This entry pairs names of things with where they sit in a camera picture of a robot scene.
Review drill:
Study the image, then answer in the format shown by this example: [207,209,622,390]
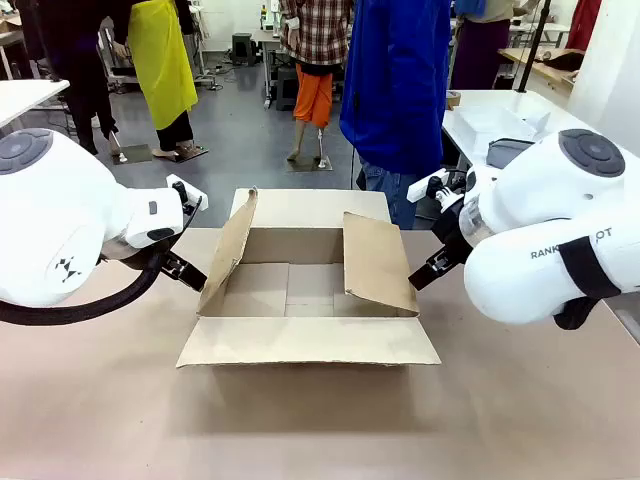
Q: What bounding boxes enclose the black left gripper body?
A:
[101,242,167,266]

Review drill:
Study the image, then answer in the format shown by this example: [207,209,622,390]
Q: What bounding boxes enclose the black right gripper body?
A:
[430,197,474,264]

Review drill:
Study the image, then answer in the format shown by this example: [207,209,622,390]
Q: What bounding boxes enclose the brown cardboard box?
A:
[175,185,443,371]

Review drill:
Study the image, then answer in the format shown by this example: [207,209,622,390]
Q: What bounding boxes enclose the grey zip pouch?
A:
[486,138,537,170]

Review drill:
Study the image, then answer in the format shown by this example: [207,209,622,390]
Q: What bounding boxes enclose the white plastic tray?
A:
[456,106,540,147]

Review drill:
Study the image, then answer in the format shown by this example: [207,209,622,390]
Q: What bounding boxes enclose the large white table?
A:
[441,89,619,174]

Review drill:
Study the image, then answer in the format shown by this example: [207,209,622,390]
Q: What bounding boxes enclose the person in blue jacket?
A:
[339,0,454,231]

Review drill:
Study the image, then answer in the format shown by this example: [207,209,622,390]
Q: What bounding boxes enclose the figure in purple skirt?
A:
[451,0,512,92]

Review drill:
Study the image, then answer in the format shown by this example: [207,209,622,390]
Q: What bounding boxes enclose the small white table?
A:
[0,78,72,130]

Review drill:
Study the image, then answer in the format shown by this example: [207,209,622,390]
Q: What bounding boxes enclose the wooden workbench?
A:
[498,46,587,90]

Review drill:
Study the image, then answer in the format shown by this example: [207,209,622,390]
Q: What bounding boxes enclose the mannequin with yellow apron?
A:
[126,0,200,162]

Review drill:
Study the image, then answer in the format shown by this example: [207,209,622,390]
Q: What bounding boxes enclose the black stand pole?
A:
[516,0,552,95]

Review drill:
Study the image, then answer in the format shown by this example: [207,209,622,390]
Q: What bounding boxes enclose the black stool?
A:
[273,66,302,112]

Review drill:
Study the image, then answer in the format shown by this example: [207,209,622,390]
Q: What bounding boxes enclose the mannequin plaid shirt orange shorts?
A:
[278,0,355,162]

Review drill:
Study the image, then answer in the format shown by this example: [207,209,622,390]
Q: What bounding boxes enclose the red hanging garment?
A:
[566,0,602,52]

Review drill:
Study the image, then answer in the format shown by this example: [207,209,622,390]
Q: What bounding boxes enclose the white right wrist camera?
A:
[406,168,469,212]

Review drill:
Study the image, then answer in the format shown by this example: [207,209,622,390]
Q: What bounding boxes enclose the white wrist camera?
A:
[406,168,469,212]
[165,173,208,212]

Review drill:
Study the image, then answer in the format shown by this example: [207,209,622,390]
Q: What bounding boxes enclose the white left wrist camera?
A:
[165,173,208,212]

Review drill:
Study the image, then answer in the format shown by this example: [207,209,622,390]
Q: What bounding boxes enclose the black left arm cable sleeve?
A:
[0,249,171,327]

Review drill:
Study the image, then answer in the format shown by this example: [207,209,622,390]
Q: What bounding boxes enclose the grey mannequin base plate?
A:
[111,143,154,166]
[151,143,210,164]
[285,155,334,174]

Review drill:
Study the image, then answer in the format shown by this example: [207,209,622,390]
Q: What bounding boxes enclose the black velcro strap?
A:
[558,236,624,302]

